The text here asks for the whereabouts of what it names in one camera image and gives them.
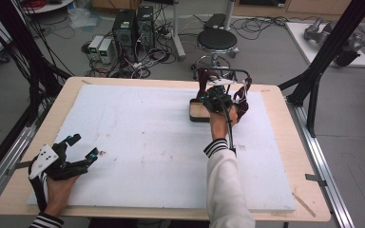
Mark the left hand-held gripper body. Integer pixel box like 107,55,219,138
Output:
28,142,89,181

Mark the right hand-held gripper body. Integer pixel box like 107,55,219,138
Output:
202,78,239,114

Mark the black rack with wooden tray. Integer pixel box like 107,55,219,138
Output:
188,67,253,124

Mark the striped red bow tie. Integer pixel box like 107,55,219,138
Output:
232,77,254,124

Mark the person's right hand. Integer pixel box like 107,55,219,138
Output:
208,104,239,141

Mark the person's left hand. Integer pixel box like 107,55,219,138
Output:
43,175,80,219

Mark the white foam mat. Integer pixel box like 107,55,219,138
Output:
27,83,298,213

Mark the black round stool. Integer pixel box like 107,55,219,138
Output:
190,28,240,81

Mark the black flat device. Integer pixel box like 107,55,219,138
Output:
203,12,228,30

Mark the white table leg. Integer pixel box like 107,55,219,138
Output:
170,0,187,61
223,0,237,31

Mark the white floor board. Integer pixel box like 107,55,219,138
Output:
284,21,365,68

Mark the slim black computer tower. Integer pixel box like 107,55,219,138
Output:
135,5,156,51

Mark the large black computer tower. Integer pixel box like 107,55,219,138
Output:
111,9,138,62

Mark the clear plastic bag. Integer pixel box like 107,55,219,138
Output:
67,7,103,30

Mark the round white table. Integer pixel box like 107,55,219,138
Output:
21,0,76,15

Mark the thin wooden stick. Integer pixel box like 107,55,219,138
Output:
292,192,317,219

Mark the metal bracket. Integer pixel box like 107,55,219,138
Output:
304,173,328,187
5,161,32,176

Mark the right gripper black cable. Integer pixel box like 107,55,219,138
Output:
216,94,238,157

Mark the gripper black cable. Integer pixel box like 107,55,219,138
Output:
28,156,48,213
216,94,238,157

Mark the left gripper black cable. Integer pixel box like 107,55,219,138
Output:
28,156,48,213

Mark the aluminium rail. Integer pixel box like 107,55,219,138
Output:
285,100,356,228
0,123,40,208

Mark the tangle of floor cables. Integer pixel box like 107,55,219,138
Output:
81,29,179,80

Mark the black frame post with cables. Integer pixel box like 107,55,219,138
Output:
0,0,74,127

